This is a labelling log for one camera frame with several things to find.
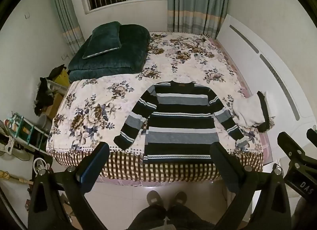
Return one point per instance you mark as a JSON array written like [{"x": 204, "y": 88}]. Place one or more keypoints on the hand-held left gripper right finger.
[{"x": 230, "y": 178}]

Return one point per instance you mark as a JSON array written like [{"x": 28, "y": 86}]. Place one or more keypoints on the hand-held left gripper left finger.
[{"x": 81, "y": 179}]

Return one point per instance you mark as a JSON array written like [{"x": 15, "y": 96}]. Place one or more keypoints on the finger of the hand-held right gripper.
[
  {"x": 312, "y": 135},
  {"x": 293, "y": 145}
]

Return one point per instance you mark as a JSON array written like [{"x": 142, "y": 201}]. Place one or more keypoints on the striped knit sweater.
[{"x": 178, "y": 121}]

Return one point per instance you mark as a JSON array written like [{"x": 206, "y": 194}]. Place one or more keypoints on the white round appliance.
[{"x": 40, "y": 165}]

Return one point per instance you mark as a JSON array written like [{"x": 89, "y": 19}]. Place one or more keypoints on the brown checked bed sheet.
[{"x": 123, "y": 168}]

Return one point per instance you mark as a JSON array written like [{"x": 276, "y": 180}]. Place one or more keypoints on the black cloth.
[{"x": 265, "y": 111}]

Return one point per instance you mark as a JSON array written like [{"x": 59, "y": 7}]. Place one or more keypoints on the person's right shoe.
[{"x": 180, "y": 197}]

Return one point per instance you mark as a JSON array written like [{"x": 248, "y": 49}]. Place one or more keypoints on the person's shoe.
[
  {"x": 153, "y": 197},
  {"x": 180, "y": 197}
]

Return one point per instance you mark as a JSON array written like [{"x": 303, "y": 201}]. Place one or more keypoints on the white cloth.
[{"x": 245, "y": 111}]

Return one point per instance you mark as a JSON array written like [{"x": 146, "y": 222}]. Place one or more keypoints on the wooden broom stick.
[{"x": 14, "y": 176}]

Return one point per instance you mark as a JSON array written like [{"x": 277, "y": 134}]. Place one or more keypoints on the person's left shoe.
[{"x": 153, "y": 197}]

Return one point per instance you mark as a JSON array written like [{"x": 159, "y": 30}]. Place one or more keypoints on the green shelf rack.
[{"x": 27, "y": 126}]

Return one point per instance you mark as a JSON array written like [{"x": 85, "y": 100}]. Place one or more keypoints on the person's left leg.
[{"x": 148, "y": 217}]

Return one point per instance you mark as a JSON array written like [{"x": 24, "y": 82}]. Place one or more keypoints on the cardboard box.
[{"x": 52, "y": 106}]

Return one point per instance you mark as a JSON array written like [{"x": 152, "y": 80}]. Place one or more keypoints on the floral blanket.
[{"x": 99, "y": 101}]

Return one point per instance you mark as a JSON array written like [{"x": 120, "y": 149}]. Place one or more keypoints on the black clothing pile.
[{"x": 44, "y": 96}]

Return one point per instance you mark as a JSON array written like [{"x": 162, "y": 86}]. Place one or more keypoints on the white headboard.
[{"x": 272, "y": 46}]

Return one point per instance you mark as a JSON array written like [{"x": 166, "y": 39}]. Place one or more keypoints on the yellow box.
[{"x": 63, "y": 78}]

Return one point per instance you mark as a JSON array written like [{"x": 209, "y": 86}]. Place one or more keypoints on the dark green folded quilt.
[{"x": 123, "y": 56}]

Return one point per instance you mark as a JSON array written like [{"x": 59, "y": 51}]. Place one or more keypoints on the dark green pillow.
[{"x": 104, "y": 39}]

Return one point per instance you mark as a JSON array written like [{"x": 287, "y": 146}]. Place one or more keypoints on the grey-green striped curtain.
[
  {"x": 198, "y": 2},
  {"x": 66, "y": 9}
]

